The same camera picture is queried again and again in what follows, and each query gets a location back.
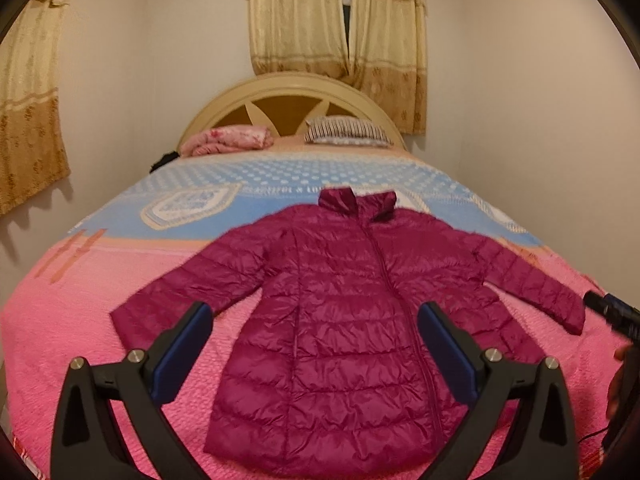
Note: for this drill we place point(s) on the cream wooden headboard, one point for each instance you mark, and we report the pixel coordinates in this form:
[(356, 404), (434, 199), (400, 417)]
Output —
[(284, 102)]

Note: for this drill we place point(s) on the black object beside bed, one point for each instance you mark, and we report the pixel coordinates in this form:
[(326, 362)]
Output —
[(164, 160)]

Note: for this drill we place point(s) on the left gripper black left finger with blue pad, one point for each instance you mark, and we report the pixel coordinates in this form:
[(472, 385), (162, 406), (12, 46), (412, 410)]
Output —
[(87, 442)]

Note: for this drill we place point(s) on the striped pillow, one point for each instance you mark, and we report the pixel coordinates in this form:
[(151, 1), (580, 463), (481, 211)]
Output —
[(345, 130)]

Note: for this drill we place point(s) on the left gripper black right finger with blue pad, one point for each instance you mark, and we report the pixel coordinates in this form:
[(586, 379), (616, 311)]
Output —
[(541, 441)]

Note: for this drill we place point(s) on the pink and blue bedspread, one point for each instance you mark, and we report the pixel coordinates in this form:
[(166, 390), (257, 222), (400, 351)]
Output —
[(61, 309)]

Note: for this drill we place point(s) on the beige curtain right panel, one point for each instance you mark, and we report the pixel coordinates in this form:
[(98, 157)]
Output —
[(387, 59)]

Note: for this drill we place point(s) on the beige curtain left panel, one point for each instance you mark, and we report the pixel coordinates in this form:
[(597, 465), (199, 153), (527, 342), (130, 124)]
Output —
[(298, 36)]

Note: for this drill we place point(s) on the folded pink floral blanket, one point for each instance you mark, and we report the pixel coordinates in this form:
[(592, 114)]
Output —
[(227, 140)]

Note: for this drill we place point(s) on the magenta puffer jacket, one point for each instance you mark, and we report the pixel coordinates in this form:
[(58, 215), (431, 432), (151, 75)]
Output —
[(329, 377)]

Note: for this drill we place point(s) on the beige curtain panel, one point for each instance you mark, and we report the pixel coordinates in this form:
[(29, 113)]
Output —
[(298, 36), (387, 59)]

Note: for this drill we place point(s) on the beige side window curtain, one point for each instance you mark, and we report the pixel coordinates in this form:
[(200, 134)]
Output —
[(33, 154)]

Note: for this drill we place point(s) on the person's right hand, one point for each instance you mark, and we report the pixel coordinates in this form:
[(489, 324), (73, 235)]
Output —
[(615, 387)]

